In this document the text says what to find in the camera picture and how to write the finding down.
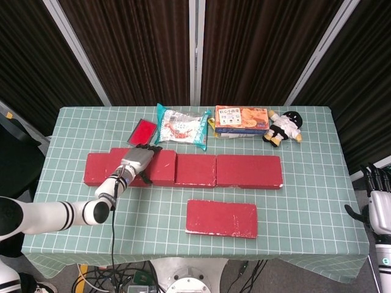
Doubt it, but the dark brown partition panel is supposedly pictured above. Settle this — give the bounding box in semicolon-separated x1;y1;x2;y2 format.
0;0;103;137
293;0;391;175
57;0;192;107
201;0;348;107

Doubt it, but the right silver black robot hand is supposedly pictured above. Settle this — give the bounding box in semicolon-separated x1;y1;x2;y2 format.
344;163;391;236

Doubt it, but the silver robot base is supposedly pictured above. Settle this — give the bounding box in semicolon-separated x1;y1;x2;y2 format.
151;258;228;293

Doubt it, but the black white plush doll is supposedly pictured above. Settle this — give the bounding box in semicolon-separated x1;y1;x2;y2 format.
262;110;303;148

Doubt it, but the red ink pad case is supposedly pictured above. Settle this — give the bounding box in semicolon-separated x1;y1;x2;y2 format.
127;118;158;147

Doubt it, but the green checked tablecloth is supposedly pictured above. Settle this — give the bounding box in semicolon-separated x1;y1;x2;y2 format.
23;106;370;283

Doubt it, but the black floor cable bundle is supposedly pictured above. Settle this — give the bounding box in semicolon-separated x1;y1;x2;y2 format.
235;261;269;293
71;261;159;293

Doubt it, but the orange blue biscuit box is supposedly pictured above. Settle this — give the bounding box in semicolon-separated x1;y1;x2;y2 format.
213;105;271;134

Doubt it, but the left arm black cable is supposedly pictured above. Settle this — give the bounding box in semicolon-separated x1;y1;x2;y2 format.
109;175;121;289

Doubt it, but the grey partition post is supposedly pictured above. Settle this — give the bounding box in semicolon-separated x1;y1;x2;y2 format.
188;0;205;106
42;0;112;107
349;166;391;181
283;0;361;106

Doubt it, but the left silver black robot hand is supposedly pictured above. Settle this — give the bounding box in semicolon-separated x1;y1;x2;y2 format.
120;143;163;185

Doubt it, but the grey power box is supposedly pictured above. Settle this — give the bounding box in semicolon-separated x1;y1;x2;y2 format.
126;283;153;293

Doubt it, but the teal white snack bag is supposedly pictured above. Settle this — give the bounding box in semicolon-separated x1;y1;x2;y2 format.
153;103;212;152

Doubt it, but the grey frame with yellow sticker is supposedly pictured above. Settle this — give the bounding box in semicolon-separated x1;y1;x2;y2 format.
0;100;51;146

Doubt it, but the black white sneaker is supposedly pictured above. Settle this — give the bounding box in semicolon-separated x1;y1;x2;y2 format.
34;281;57;293

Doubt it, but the red brick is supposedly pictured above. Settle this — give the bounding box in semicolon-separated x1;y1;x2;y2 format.
82;153;112;187
105;147;177;187
185;199;258;239
150;154;217;188
215;154;283;191

